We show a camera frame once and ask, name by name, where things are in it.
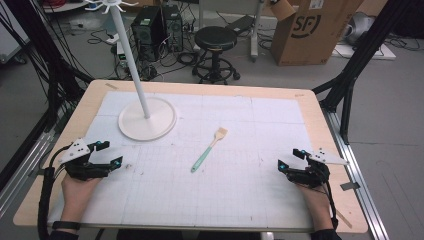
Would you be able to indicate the aluminium rail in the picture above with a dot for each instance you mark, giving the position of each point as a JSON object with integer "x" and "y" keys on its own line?
{"x": 20, "y": 173}
{"x": 356, "y": 173}

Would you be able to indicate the small box with green light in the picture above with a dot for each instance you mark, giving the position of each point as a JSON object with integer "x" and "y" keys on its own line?
{"x": 121, "y": 55}

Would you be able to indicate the person's right hand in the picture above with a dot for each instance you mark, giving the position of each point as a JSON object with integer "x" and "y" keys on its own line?
{"x": 316, "y": 203}

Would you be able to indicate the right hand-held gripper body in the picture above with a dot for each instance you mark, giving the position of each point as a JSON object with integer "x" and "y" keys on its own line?
{"x": 311, "y": 176}

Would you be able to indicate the white flat board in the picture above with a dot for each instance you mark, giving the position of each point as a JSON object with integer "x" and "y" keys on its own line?
{"x": 383, "y": 53}

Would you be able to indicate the white grid mat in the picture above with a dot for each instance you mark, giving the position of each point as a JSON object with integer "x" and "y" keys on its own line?
{"x": 216, "y": 193}

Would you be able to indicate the grey tape strip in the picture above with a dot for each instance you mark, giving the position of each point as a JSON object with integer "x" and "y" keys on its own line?
{"x": 350, "y": 186}

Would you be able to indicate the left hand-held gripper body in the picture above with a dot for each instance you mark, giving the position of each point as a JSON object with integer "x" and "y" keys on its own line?
{"x": 83, "y": 168}

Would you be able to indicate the black metal frame post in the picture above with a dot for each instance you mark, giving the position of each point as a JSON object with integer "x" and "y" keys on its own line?
{"x": 50, "y": 60}
{"x": 360, "y": 56}

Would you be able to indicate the black wristband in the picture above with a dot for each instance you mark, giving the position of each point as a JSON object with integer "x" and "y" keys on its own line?
{"x": 66, "y": 225}

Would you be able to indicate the white power strip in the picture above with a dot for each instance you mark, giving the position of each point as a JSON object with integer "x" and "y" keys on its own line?
{"x": 112, "y": 39}

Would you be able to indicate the black flat laptop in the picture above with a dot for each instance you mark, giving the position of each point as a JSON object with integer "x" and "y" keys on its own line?
{"x": 240, "y": 25}

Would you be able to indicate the tan tape strip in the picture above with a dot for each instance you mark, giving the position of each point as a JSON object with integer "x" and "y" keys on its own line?
{"x": 343, "y": 219}

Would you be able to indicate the white hook stand rack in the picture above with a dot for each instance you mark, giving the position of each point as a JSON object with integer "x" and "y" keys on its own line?
{"x": 146, "y": 121}

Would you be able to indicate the large black computer tower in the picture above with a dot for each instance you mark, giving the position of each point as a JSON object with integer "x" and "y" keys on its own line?
{"x": 146, "y": 33}

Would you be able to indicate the brown cardboard box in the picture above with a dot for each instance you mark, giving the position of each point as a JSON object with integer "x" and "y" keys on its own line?
{"x": 310, "y": 36}

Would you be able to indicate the person's left hand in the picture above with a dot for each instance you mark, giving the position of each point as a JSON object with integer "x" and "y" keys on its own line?
{"x": 75, "y": 198}

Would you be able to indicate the white metal stand pole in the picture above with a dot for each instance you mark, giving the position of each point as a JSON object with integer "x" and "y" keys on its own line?
{"x": 257, "y": 30}

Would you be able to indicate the silver round appliance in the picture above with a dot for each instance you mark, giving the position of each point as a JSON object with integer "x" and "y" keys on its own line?
{"x": 360, "y": 28}

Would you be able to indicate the slim black computer tower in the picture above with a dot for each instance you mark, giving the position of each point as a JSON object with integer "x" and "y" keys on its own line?
{"x": 173, "y": 28}

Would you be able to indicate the black round stool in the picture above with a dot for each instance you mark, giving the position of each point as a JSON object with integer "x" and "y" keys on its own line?
{"x": 215, "y": 40}

